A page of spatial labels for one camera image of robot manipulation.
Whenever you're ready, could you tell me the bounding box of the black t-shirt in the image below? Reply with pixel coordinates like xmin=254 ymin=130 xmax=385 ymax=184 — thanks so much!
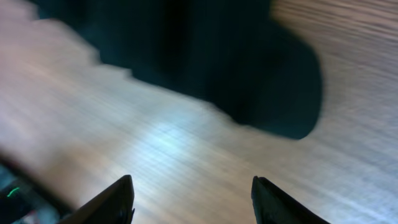
xmin=34 ymin=0 xmax=323 ymax=139

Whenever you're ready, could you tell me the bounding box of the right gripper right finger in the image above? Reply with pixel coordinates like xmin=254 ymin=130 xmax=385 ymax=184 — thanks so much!
xmin=251 ymin=176 xmax=329 ymax=224

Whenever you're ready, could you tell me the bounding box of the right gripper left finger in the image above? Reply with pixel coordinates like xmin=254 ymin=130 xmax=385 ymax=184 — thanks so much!
xmin=59 ymin=175 xmax=135 ymax=224

